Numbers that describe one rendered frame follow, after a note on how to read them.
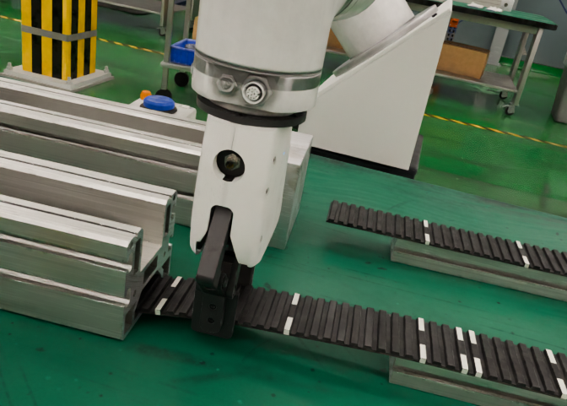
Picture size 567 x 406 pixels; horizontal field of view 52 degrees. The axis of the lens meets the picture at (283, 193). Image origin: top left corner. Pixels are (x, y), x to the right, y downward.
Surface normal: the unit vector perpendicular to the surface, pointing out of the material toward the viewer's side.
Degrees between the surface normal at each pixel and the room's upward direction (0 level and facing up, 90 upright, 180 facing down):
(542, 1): 90
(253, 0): 90
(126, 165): 90
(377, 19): 78
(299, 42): 90
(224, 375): 0
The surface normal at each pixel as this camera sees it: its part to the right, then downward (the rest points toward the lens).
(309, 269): 0.16, -0.90
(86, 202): -0.18, 0.38
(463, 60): -0.39, 0.31
